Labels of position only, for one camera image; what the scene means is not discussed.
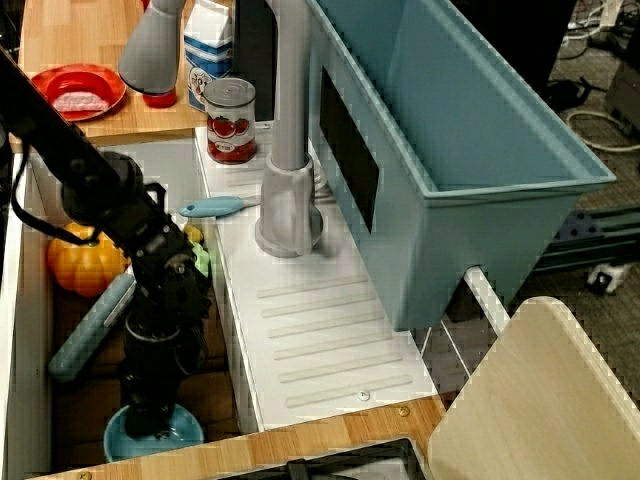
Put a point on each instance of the black case on floor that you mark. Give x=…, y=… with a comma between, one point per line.
x=625, y=95

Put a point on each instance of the orange toy bell pepper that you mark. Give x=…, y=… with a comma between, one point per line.
x=85, y=265

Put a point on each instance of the white black floor bracket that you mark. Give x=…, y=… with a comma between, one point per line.
x=607, y=277

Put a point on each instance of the aluminium frame rail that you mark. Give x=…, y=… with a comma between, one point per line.
x=590, y=235

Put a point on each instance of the light blue bowl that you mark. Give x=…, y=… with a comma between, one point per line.
x=187, y=427

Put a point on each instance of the red cup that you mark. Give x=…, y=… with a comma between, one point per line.
x=161, y=100

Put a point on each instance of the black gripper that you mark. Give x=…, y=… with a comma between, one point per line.
x=155, y=365

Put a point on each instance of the blue white milk carton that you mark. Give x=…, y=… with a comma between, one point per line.
x=207, y=50

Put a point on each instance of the grey toy faucet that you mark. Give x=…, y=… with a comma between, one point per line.
x=290, y=125

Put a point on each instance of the brass screw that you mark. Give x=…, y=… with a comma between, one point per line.
x=403, y=412

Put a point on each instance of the tomato can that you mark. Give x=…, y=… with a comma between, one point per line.
x=231, y=127

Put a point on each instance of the black stove grate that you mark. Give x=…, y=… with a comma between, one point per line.
x=350, y=462

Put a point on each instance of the white toy sink unit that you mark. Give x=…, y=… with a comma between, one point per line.
x=310, y=280

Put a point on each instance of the pink toy meat slice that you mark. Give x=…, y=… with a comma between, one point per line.
x=80, y=101

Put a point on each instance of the red plate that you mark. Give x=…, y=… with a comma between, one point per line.
x=75, y=80

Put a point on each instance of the yellow toy corn cob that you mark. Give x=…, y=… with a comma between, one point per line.
x=192, y=233

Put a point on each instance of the light wooden board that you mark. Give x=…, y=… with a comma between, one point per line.
x=540, y=400

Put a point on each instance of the silver screw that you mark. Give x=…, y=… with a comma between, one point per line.
x=363, y=396

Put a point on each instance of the green toy lettuce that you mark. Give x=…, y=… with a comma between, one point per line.
x=202, y=257

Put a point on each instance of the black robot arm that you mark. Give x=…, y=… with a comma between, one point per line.
x=60, y=135

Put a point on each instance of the brown cloth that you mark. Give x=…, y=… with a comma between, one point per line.
x=215, y=395

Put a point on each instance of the large teal plastic bin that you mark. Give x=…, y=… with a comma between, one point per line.
x=475, y=150

